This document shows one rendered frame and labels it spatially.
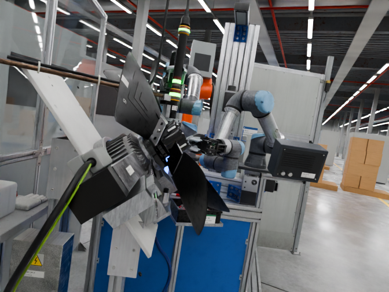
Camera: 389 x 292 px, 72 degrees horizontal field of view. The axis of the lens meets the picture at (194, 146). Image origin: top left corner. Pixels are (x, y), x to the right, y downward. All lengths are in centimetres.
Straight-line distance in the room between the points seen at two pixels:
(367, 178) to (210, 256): 790
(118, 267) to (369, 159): 853
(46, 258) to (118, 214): 33
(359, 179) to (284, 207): 609
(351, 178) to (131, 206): 862
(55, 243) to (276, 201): 256
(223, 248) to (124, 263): 73
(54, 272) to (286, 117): 262
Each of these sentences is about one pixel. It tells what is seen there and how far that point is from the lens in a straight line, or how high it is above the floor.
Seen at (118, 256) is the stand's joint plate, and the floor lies 78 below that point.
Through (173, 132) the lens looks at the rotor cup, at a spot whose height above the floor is 122.
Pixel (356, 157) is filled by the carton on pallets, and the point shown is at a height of 102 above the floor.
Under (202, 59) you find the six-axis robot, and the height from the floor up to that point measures 244.
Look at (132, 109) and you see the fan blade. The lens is 75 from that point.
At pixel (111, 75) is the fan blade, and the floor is 140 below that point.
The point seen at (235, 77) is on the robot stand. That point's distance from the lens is 204.
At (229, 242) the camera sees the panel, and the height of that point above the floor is 64.
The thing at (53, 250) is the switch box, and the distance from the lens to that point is 97.
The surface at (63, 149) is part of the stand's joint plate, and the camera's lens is 97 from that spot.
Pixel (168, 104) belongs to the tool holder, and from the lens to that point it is 104.
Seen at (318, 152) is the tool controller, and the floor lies 122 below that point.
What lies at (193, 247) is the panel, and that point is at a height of 59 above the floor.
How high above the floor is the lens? 126
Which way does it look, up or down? 5 degrees down
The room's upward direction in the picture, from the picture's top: 9 degrees clockwise
